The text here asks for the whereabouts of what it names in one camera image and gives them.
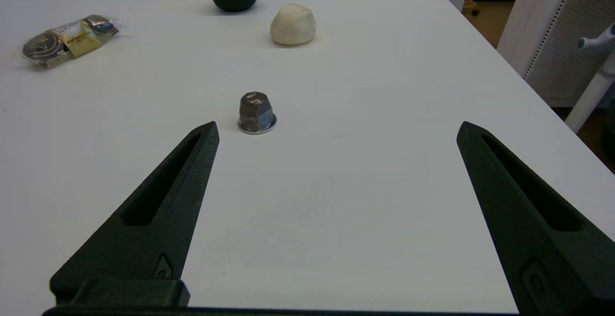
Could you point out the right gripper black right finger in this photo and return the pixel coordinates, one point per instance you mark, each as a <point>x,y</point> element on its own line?
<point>543,239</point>

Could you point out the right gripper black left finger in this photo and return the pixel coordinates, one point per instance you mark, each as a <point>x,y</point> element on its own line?
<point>153,239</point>

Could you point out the white desk leg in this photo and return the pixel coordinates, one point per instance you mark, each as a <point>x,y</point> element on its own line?
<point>591,95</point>

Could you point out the brown coffee capsule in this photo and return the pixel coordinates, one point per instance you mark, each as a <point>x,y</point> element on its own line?
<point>255,112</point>

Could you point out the white pegboard panel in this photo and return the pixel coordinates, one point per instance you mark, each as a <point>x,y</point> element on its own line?
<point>562,42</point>

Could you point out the white steamed bun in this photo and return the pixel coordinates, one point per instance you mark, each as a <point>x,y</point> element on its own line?
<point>293,24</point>

